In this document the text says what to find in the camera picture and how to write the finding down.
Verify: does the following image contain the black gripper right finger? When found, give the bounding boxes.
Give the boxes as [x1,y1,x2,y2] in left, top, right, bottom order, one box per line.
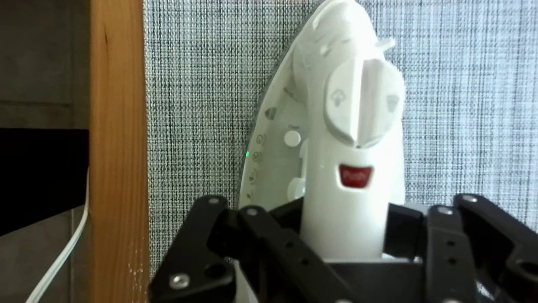
[386,192,538,303]

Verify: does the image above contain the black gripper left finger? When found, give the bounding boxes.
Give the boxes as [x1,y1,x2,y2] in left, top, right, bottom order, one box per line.
[148,193,352,303]

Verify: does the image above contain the white steam iron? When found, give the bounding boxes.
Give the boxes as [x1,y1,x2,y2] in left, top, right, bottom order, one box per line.
[238,0,409,266]

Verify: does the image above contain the grey woven placemat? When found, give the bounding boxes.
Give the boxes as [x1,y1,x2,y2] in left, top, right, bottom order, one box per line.
[142,0,538,278]

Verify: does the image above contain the wooden side table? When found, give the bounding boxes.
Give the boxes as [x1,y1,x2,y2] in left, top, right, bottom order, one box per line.
[88,0,152,303]

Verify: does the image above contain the black metal stand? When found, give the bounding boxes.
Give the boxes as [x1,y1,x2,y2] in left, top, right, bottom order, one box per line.
[0,126,91,237]

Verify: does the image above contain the white iron power cord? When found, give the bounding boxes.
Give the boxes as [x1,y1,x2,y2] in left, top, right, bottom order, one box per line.
[24,173,93,303]

